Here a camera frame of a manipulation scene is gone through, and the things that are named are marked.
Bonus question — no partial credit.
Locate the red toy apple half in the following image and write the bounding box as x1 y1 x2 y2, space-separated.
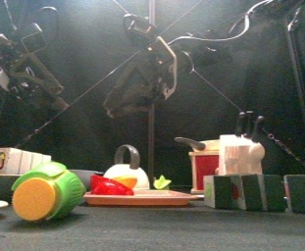
96 178 135 197

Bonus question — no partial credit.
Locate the light green toy leaf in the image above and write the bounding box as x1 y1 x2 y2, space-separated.
152 175 172 191

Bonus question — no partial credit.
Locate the red wooden toy box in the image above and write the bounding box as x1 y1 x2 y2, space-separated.
187 149 222 194

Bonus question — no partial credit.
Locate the yellow toy corn green husk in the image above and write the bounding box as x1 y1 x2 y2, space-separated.
10 161 88 224

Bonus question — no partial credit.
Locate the pink plastic tray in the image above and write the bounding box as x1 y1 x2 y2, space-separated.
83 189 200 208

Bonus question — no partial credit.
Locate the white toy knife block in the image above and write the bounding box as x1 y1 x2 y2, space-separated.
216 133 266 176

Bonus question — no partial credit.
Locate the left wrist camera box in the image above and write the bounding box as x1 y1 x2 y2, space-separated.
10 23 46 54

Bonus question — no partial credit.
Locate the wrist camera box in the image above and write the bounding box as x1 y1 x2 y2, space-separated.
121 13 156 47
10 23 46 54

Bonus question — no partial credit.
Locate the metal frame pole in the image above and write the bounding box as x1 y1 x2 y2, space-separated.
147 0 156 188

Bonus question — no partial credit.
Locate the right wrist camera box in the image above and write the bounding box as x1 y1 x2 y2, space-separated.
121 13 156 47

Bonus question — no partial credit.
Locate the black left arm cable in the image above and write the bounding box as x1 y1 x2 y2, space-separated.
34 6 60 45

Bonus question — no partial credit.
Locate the toy pan dark handle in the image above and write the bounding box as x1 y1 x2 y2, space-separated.
172 136 221 153

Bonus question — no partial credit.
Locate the white toy kettle grey handle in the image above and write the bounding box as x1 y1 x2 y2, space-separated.
101 144 152 191

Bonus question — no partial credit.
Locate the grey right arm cable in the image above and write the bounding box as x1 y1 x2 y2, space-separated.
166 0 275 47

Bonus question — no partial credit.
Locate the black handled toy knife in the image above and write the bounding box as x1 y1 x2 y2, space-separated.
250 115 266 143
243 111 255 136
234 112 247 137

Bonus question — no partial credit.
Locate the black frame post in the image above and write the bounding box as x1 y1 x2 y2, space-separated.
283 14 305 171

